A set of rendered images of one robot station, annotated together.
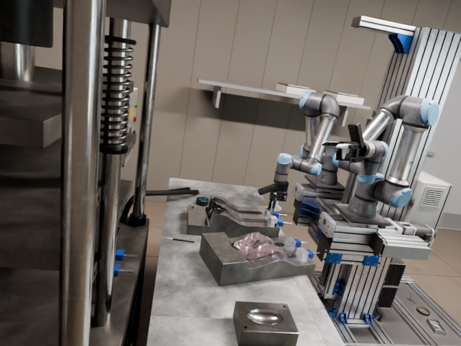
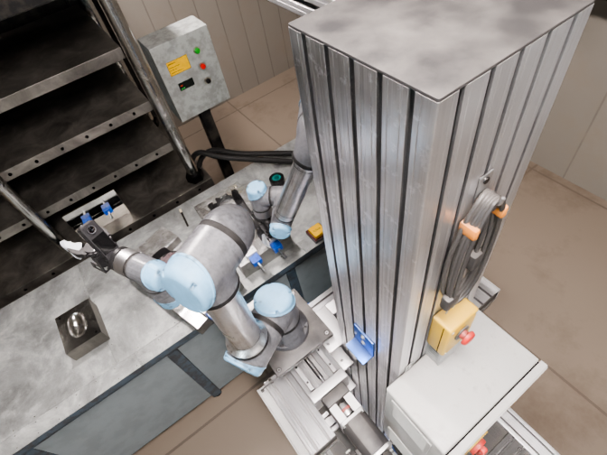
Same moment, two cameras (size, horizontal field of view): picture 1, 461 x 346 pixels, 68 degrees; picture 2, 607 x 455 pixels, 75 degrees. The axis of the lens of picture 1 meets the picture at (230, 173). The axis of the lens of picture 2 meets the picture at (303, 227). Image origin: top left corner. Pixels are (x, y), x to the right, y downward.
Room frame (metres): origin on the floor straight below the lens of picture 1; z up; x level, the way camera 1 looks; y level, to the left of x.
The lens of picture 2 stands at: (1.74, -1.33, 2.25)
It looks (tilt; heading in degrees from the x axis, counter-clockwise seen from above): 51 degrees down; 74
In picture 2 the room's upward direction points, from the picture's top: 13 degrees counter-clockwise
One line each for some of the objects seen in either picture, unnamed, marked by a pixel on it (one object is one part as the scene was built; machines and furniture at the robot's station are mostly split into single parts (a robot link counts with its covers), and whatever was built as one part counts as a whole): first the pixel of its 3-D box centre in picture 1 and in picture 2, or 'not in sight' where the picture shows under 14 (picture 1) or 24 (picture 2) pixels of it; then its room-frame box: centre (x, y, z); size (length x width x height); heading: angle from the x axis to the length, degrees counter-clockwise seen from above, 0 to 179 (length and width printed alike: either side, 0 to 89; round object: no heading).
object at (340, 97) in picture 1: (342, 97); not in sight; (3.85, -1.06, 1.55); 0.36 x 0.34 x 0.09; 101
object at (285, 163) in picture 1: (283, 163); (259, 196); (1.90, -0.29, 1.20); 0.09 x 0.08 x 0.11; 150
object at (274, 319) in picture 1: (264, 324); (82, 328); (1.02, -0.21, 0.83); 0.20 x 0.15 x 0.07; 100
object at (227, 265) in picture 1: (258, 253); (181, 276); (1.47, -0.20, 0.85); 0.50 x 0.26 x 0.11; 117
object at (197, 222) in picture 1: (232, 217); (239, 220); (1.81, -0.05, 0.87); 0.50 x 0.26 x 0.14; 100
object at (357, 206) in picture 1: (363, 204); (284, 322); (1.78, -0.74, 1.09); 0.15 x 0.15 x 0.10
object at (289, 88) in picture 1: (295, 89); not in sight; (3.75, -0.53, 1.55); 0.36 x 0.34 x 0.09; 101
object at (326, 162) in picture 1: (331, 158); not in sight; (2.27, -0.65, 1.20); 0.13 x 0.12 x 0.14; 60
